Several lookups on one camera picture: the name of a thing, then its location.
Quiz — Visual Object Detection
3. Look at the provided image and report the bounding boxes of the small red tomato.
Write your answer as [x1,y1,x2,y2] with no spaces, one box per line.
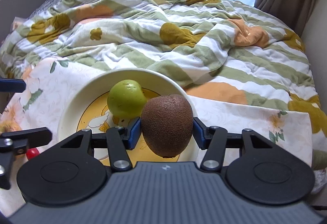
[26,148,40,160]

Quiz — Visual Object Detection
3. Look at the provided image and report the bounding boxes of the green apple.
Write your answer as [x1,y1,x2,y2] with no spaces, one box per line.
[107,80,147,119]

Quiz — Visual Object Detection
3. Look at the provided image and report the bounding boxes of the brown kiwi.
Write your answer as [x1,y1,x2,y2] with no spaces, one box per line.
[141,94,193,158]

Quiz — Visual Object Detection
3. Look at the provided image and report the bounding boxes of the floral white tablecloth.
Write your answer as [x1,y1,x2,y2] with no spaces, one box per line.
[0,57,327,217]

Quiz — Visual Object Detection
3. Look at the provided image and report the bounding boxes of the cream bowl with duck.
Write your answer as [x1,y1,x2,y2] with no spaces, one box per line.
[57,68,199,166]

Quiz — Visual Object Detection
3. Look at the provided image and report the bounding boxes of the patterned pillow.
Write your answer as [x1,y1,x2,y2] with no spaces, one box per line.
[29,0,60,19]

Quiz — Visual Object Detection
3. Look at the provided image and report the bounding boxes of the striped floral duvet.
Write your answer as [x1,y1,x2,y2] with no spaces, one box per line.
[0,0,327,135]

